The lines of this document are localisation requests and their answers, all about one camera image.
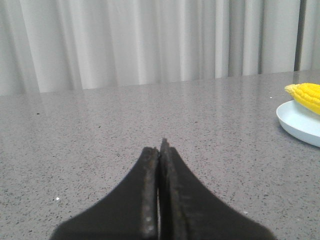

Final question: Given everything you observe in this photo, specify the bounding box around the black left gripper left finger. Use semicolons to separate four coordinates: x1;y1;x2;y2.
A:
51;147;159;240

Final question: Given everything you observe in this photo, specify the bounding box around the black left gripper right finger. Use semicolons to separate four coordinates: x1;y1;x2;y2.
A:
159;139;275;240

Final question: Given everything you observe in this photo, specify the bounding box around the light blue round plate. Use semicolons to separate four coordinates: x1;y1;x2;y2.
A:
276;100;320;147

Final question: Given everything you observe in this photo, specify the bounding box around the yellow plastic corn cob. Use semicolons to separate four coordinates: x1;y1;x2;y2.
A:
284;83;320;115

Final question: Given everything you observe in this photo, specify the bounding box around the white pleated curtain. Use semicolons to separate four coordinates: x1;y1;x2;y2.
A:
0;0;320;96

